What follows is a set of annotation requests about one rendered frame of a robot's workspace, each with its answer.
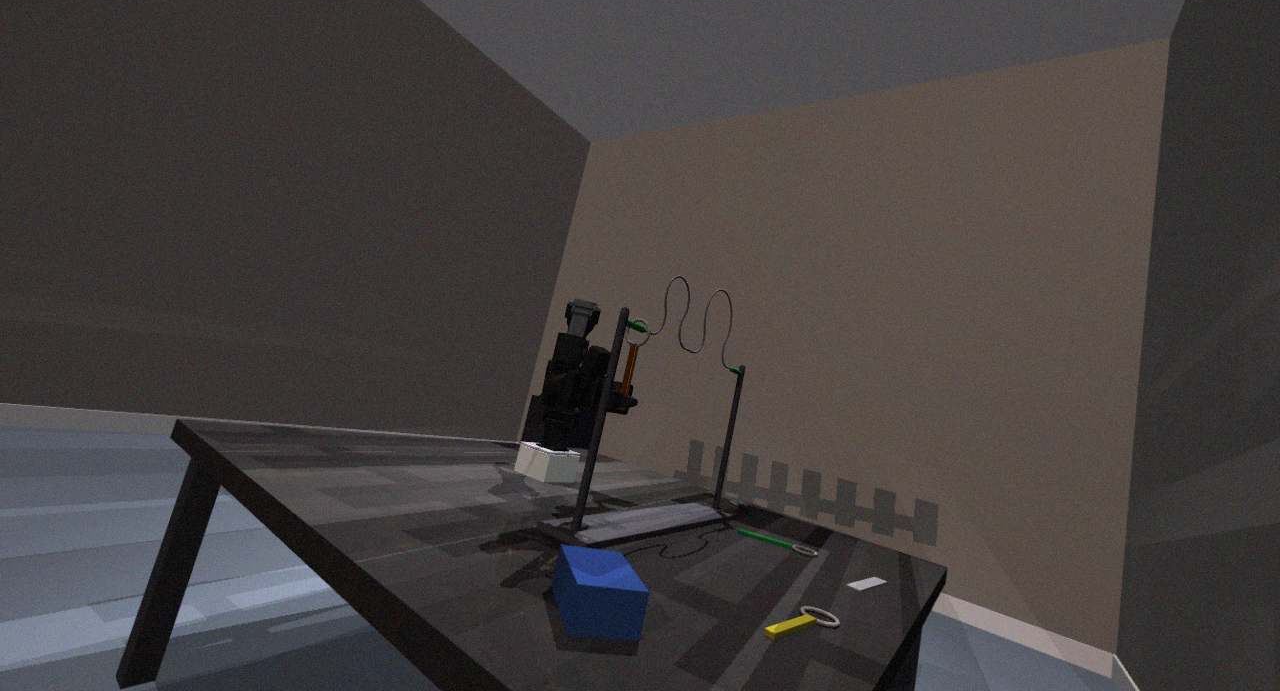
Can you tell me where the orange handle with grey loop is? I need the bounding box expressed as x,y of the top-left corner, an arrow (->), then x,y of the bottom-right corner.
620,319 -> 652,395

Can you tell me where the blue cube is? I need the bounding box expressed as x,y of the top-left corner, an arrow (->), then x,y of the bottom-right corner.
552,544 -> 649,641

